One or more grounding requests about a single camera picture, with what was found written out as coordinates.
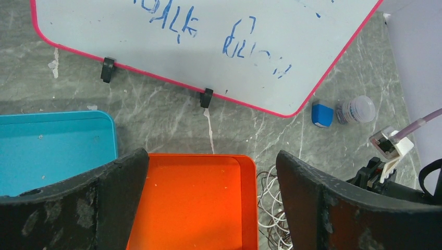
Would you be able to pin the blue small block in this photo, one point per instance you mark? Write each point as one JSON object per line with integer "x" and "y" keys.
{"x": 322, "y": 115}

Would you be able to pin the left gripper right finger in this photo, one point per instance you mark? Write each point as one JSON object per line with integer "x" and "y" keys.
{"x": 324, "y": 212}

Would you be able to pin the light blue tray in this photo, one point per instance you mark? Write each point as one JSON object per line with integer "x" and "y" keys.
{"x": 45, "y": 148}

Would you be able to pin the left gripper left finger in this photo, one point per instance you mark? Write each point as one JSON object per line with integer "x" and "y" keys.
{"x": 92, "y": 210}

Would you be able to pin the orange tray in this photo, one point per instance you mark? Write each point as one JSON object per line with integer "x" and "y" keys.
{"x": 197, "y": 201}

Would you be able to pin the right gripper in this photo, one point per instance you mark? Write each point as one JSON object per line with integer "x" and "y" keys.
{"x": 368, "y": 177}

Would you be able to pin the pink framed whiteboard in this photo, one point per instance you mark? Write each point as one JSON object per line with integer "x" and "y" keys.
{"x": 268, "y": 55}

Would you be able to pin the clear plastic cup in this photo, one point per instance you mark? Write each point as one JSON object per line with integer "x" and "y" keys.
{"x": 358, "y": 110}

